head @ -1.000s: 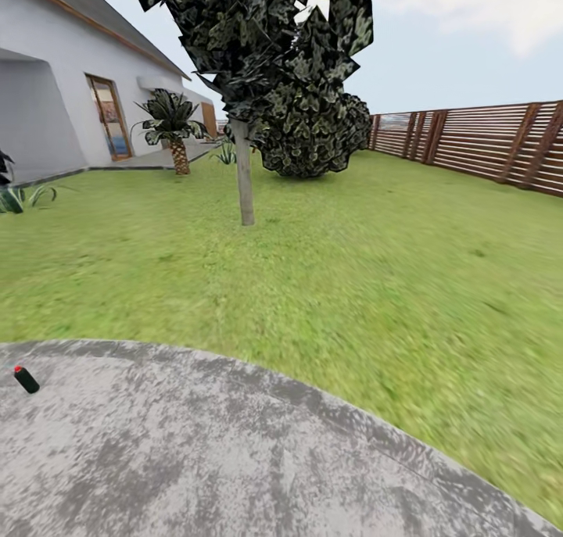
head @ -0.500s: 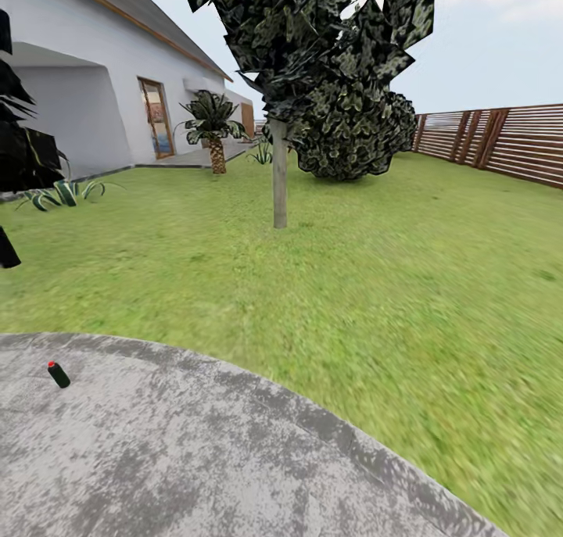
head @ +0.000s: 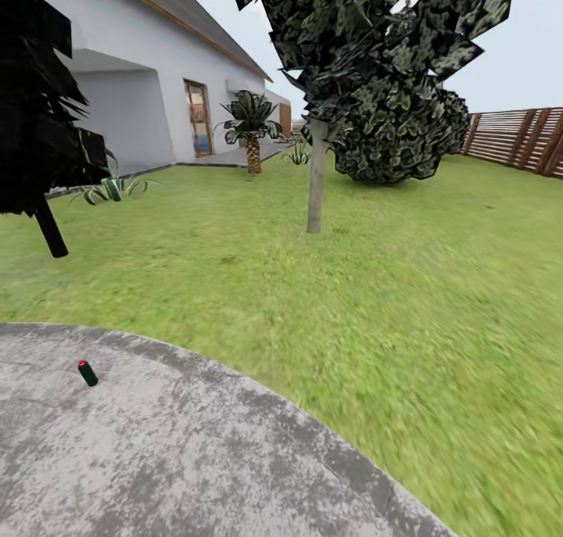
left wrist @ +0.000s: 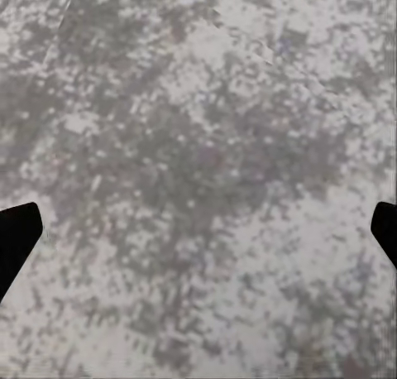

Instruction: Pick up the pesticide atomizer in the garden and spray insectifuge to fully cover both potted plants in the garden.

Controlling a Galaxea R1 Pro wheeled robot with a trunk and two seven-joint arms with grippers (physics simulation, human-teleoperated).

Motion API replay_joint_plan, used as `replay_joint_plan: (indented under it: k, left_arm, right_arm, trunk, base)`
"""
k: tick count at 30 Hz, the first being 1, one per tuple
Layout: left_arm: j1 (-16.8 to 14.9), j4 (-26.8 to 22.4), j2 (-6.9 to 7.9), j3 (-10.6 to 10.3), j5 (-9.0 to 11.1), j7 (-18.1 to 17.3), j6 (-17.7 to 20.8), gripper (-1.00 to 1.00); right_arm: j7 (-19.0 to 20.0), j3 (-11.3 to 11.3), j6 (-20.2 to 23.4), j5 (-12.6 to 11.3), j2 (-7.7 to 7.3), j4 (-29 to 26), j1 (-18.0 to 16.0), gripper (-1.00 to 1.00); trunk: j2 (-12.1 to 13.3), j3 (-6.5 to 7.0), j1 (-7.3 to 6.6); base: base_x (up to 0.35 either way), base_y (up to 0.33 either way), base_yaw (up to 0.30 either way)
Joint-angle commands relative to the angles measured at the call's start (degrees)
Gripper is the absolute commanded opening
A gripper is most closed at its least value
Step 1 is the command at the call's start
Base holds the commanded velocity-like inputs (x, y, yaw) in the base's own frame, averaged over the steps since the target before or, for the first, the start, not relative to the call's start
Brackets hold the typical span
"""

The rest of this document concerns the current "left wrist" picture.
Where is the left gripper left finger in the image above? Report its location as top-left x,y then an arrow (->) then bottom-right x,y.
0,202 -> 43,301

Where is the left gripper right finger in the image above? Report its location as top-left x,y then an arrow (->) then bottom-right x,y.
371,201 -> 397,269

